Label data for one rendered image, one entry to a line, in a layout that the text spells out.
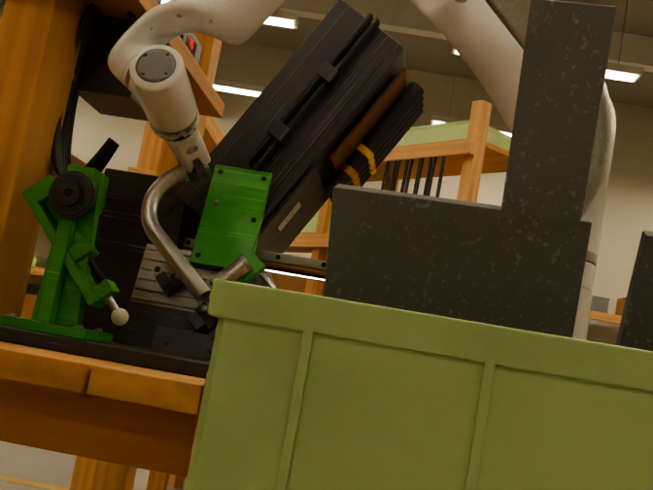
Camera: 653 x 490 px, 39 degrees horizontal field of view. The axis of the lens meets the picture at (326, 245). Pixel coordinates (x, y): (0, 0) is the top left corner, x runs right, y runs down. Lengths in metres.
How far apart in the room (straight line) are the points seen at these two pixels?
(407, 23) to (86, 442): 8.30
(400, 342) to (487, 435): 0.06
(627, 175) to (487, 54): 10.12
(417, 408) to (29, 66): 1.31
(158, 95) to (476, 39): 0.48
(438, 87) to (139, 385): 10.31
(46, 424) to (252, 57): 10.35
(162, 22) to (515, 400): 1.16
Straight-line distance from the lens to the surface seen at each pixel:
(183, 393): 1.09
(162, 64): 1.43
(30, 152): 1.65
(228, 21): 1.46
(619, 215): 11.32
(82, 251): 1.51
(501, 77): 1.34
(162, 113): 1.47
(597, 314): 10.44
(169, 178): 1.69
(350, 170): 1.96
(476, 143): 4.44
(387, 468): 0.43
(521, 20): 0.55
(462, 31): 1.36
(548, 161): 0.53
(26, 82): 1.65
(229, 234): 1.73
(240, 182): 1.78
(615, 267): 11.21
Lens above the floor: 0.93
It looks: 7 degrees up
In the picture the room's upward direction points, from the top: 10 degrees clockwise
